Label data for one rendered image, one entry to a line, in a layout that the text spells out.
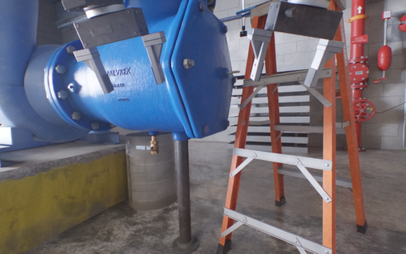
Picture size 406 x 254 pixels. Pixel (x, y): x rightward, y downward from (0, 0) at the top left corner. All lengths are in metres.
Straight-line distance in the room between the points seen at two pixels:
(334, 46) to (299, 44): 3.67
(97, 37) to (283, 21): 0.37
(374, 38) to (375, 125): 1.34
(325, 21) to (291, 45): 3.71
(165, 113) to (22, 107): 0.91
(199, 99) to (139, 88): 0.23
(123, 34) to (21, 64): 1.12
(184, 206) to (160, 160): 0.51
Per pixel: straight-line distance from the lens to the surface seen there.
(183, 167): 1.02
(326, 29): 0.51
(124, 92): 0.89
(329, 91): 0.88
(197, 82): 0.76
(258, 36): 0.46
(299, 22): 0.48
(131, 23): 0.46
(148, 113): 0.87
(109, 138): 1.95
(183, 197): 1.07
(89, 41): 0.51
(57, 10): 8.24
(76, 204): 1.57
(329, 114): 0.86
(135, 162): 1.52
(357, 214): 1.46
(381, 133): 4.24
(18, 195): 1.40
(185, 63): 0.69
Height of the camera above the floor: 0.69
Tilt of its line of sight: 5 degrees down
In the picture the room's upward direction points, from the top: 2 degrees counter-clockwise
